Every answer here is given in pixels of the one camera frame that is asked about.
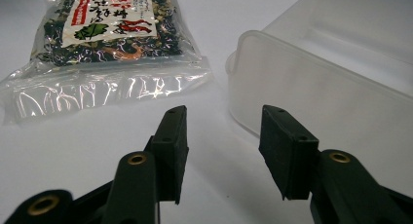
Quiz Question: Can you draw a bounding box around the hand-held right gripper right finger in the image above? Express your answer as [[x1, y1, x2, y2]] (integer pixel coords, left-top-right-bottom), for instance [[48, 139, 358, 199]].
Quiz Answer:
[[258, 104, 413, 224]]

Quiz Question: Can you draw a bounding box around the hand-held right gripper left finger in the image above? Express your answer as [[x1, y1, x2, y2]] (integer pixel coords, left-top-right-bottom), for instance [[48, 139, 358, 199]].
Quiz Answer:
[[100, 104, 190, 224]]

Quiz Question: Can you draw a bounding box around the translucent white plastic container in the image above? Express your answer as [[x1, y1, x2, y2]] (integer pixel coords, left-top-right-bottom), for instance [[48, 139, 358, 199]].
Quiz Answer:
[[225, 0, 413, 199]]

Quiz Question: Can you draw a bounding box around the clear bag of dried seaweed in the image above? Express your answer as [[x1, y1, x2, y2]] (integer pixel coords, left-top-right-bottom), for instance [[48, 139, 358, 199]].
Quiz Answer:
[[0, 0, 212, 125]]

